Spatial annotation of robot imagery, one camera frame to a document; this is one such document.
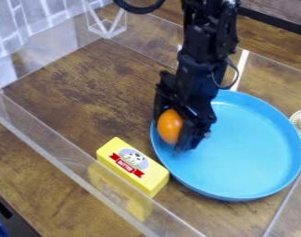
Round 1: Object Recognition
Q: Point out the clear acrylic enclosure wall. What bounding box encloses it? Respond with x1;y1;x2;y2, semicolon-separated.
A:
0;0;301;237

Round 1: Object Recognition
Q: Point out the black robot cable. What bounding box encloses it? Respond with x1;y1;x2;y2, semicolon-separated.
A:
111;0;167;15

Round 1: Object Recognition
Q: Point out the yellow toy butter block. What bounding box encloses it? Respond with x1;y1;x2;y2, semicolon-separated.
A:
95;137;170;197

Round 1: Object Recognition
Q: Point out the orange ball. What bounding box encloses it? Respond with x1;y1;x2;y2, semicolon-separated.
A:
158;108;183;144

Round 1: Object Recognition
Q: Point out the clear acrylic triangular bracket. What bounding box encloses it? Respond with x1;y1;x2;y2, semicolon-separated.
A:
84;2;126;39

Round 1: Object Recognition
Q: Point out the blue round tray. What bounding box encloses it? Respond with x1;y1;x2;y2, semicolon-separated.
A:
150;91;301;201

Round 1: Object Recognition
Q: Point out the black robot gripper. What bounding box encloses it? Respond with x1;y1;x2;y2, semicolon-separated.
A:
154;52;227;152

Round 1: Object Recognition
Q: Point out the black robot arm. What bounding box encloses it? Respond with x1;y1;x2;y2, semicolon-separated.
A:
153;0;241;152

